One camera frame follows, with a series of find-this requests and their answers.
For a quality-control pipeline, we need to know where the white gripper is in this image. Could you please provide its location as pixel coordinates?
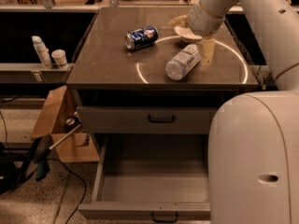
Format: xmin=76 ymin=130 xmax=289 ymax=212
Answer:
xmin=168 ymin=1 xmax=225 ymax=69

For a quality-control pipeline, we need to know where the clear plastic water bottle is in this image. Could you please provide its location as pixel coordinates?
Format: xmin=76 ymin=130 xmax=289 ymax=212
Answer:
xmin=165 ymin=44 xmax=201 ymax=80

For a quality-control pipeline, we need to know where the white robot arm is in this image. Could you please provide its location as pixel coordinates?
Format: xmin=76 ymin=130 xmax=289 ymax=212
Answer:
xmin=173 ymin=0 xmax=299 ymax=224

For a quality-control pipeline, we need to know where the grey drawer cabinet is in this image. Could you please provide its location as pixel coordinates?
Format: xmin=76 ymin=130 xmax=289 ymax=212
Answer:
xmin=65 ymin=6 xmax=260 ymax=221

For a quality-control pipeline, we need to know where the closed grey upper drawer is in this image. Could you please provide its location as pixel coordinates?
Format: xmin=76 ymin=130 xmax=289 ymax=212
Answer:
xmin=78 ymin=106 xmax=217 ymax=134

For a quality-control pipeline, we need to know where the open grey middle drawer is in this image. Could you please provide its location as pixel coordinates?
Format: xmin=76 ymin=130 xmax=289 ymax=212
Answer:
xmin=79 ymin=134 xmax=210 ymax=224

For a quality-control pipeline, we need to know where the white spray bottle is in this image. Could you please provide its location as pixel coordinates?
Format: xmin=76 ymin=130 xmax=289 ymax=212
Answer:
xmin=32 ymin=35 xmax=53 ymax=69

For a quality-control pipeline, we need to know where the white paper bowl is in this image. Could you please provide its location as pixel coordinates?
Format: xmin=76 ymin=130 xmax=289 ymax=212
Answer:
xmin=174 ymin=26 xmax=202 ymax=44

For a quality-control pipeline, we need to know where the blue soda can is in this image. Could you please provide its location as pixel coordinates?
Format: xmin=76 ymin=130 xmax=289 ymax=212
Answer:
xmin=125 ymin=26 xmax=159 ymax=51

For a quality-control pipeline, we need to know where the brown cardboard box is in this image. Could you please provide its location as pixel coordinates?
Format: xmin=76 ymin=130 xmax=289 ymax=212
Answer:
xmin=32 ymin=86 xmax=99 ymax=162

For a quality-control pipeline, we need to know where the grey side shelf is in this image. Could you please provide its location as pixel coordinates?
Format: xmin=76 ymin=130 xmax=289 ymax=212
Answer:
xmin=0 ymin=63 xmax=73 ymax=84

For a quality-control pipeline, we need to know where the black equipment on floor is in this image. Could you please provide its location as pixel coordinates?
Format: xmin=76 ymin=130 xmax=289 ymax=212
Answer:
xmin=0 ymin=143 xmax=37 ymax=194

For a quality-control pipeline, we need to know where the black floor cable left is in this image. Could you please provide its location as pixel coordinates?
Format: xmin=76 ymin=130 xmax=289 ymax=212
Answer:
xmin=46 ymin=158 xmax=88 ymax=224

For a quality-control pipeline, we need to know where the metal pole with dark handle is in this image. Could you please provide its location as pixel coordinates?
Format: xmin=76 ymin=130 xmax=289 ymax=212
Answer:
xmin=33 ymin=123 xmax=82 ymax=182

